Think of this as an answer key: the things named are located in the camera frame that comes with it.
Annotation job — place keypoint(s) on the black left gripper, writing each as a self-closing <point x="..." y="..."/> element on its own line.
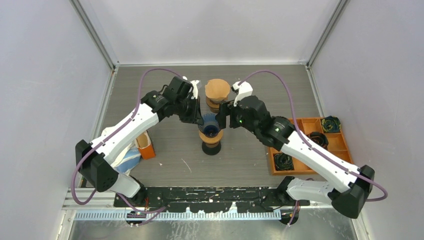
<point x="196" y="117"/>

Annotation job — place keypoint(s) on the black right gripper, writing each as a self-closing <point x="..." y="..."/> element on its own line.
<point x="226" y="109"/>

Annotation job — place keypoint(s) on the blue ribbed dripper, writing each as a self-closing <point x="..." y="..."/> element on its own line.
<point x="210" y="126"/>

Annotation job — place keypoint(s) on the brown paper coffee filter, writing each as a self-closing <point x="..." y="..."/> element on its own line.
<point x="217" y="89"/>

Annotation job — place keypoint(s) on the red black carafe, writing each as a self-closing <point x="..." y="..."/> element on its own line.
<point x="211" y="149"/>

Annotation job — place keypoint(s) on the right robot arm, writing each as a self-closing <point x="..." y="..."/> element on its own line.
<point x="346" y="186"/>

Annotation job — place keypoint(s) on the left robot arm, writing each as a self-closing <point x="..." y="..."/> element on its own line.
<point x="94" y="159"/>

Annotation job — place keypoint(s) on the orange coffee filter box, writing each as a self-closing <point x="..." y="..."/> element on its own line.
<point x="145" y="146"/>

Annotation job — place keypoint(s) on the dark rolled coil front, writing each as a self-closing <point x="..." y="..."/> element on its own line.
<point x="283" y="162"/>

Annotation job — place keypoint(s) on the dark rolled coil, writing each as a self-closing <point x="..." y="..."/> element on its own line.
<point x="319" y="138"/>
<point x="283" y="162"/>

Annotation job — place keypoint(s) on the white blue plastic bag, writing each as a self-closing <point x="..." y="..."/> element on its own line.
<point x="127" y="159"/>

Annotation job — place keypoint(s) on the dark rolled coil middle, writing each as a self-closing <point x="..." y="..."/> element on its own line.
<point x="319" y="138"/>

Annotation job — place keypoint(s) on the blue yellow rolled coil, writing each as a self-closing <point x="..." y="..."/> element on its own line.
<point x="330" y="124"/>

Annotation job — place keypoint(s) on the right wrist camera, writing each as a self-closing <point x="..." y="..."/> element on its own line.
<point x="242" y="90"/>

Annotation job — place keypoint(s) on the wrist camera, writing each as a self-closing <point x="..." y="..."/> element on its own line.
<point x="242" y="90"/>
<point x="190" y="89"/>

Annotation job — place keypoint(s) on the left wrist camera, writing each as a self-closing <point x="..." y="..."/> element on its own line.
<point x="190" y="89"/>

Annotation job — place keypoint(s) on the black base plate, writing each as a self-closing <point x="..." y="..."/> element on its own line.
<point x="252" y="199"/>

